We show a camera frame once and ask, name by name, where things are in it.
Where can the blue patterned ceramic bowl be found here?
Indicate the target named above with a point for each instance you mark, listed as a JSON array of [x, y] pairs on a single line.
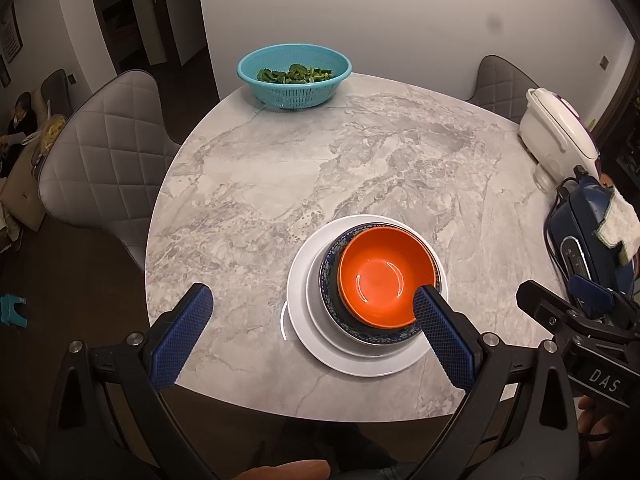
[[329, 280]]

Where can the yellow bag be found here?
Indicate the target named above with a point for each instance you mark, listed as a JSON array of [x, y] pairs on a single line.
[[52, 132]]

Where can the blue plastic colander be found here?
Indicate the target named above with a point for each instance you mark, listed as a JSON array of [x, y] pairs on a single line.
[[295, 90]]

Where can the orange bowl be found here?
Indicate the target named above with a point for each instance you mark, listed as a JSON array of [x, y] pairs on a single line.
[[380, 270]]

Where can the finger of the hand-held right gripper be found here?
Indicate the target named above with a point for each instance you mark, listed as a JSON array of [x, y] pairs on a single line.
[[545, 305], [595, 295]]

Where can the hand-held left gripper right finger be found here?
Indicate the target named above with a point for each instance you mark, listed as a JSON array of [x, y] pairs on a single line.
[[445, 340]]

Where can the large white plate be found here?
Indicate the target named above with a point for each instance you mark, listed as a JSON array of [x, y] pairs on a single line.
[[300, 330]]

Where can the white dish cloth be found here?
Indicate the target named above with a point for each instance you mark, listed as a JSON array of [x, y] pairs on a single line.
[[622, 225]]

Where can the navy electric cooking appliance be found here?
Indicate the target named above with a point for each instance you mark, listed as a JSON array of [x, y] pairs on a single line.
[[585, 230]]

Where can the wall switch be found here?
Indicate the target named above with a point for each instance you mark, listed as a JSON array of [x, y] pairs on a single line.
[[604, 61]]

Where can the person's right hand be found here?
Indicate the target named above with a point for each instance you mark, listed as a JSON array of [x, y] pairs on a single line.
[[597, 417]]

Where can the person's leg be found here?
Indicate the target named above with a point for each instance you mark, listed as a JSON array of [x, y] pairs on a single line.
[[285, 471]]

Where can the teal plastic stool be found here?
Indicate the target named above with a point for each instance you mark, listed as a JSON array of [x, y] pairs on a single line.
[[12, 312]]

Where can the orange chair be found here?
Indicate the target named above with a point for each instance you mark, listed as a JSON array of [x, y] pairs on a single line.
[[606, 180]]

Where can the dark slatted wall frame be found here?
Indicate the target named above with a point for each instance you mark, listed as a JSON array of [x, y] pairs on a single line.
[[10, 35]]

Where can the white purple rice cooker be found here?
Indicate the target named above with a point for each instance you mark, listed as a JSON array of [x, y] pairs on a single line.
[[555, 130]]

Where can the green leafy vegetables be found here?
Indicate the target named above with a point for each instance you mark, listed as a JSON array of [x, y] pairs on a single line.
[[292, 74]]

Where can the dark grey quilted chair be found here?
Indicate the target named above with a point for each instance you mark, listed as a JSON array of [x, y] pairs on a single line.
[[500, 85]]

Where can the medium white plate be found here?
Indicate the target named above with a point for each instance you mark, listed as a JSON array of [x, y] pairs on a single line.
[[312, 305]]

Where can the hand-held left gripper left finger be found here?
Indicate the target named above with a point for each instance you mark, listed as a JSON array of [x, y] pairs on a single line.
[[180, 340]]

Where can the light grey quilted chair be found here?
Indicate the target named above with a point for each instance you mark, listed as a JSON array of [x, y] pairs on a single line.
[[110, 160]]

